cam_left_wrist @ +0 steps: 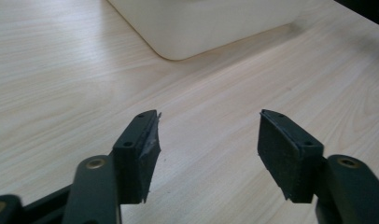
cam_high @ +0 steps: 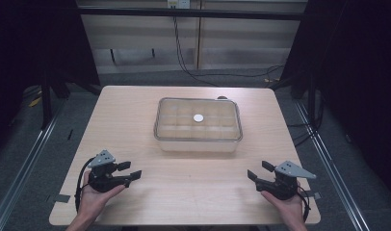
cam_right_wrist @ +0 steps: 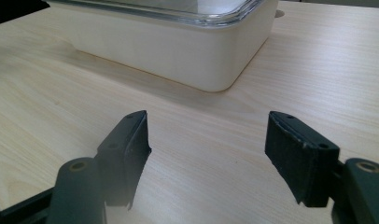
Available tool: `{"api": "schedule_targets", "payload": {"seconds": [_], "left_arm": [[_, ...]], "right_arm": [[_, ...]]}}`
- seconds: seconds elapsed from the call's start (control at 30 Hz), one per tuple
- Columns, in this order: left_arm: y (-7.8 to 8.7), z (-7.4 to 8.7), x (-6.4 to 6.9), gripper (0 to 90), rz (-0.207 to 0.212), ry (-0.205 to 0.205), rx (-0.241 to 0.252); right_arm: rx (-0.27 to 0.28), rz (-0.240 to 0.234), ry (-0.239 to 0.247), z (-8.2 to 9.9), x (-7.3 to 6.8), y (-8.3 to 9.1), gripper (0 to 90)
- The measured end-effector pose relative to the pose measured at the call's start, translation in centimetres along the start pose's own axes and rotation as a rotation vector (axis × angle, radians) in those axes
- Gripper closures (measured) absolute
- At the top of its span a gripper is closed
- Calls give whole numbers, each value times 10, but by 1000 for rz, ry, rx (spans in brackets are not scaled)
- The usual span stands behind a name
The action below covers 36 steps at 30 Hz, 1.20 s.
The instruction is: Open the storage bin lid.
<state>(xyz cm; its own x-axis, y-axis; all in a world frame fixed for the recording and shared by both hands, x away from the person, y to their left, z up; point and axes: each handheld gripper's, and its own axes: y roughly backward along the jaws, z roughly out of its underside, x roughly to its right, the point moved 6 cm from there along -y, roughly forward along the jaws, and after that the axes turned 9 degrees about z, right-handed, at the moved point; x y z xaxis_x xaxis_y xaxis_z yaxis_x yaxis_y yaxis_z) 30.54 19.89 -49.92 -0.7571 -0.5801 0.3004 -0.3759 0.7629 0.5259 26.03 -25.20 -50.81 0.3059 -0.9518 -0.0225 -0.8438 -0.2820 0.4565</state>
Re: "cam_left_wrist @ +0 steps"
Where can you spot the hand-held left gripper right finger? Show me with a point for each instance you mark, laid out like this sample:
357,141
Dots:
287,158

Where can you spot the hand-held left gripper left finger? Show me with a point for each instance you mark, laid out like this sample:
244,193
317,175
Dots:
133,161

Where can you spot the white plastic box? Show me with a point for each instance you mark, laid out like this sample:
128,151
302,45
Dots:
203,25

